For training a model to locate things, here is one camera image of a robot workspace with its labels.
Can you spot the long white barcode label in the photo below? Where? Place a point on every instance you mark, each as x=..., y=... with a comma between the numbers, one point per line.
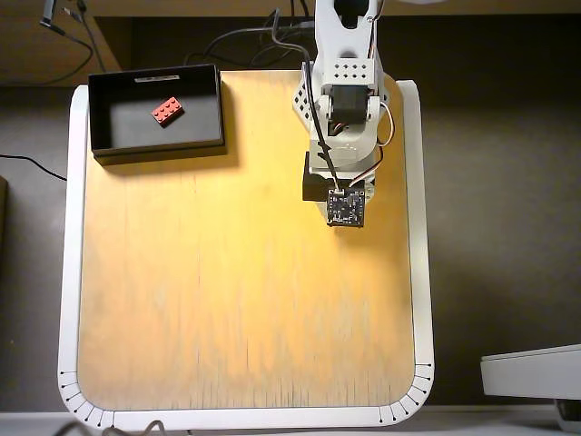
x=156, y=78

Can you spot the white plastic device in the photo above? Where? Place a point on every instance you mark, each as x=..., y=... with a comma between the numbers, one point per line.
x=531, y=377

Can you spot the white rounded table frame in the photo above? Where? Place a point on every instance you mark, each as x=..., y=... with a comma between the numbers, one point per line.
x=68, y=272

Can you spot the red lego brick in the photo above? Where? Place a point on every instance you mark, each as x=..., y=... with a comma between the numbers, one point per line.
x=168, y=112

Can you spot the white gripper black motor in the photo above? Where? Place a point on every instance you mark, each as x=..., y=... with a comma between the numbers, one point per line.
x=313, y=187

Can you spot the black bin box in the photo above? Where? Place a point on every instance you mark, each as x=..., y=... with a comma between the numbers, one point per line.
x=199, y=122

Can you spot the black camera circuit board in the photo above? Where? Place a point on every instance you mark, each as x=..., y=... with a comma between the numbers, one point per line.
x=346, y=208

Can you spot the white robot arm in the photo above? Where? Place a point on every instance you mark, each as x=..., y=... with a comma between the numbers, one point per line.
x=347, y=68

